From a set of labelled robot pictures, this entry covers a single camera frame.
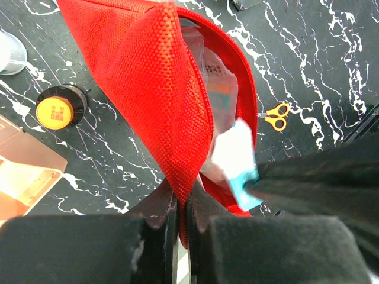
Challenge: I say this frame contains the orange handled scissors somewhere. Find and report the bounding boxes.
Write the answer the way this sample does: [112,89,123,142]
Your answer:
[258,102,290,131]

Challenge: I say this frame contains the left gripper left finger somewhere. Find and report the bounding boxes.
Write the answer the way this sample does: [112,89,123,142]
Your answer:
[1,181,178,283]

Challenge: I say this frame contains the orange plastic file organizer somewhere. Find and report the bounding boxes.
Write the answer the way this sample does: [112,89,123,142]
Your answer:
[1,115,68,224]

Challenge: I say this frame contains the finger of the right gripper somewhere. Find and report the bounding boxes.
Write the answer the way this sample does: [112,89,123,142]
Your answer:
[245,103,379,261]

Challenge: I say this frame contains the teal ointment tube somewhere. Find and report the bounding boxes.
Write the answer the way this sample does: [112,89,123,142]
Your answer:
[211,118,262,211]

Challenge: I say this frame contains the red first aid pouch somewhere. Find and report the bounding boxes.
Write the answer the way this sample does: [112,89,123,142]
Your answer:
[58,1,258,245]

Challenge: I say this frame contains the brown syrup bottle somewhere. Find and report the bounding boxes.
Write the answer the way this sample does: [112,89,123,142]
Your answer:
[36,84,88,130]

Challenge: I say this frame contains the white pill bottle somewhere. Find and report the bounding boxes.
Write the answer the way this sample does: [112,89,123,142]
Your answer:
[1,30,28,76]

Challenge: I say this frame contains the grey metal medicine case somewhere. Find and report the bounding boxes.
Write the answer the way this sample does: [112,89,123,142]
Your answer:
[232,0,263,11]

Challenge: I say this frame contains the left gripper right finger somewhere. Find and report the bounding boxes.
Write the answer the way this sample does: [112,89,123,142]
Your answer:
[186,183,371,283]

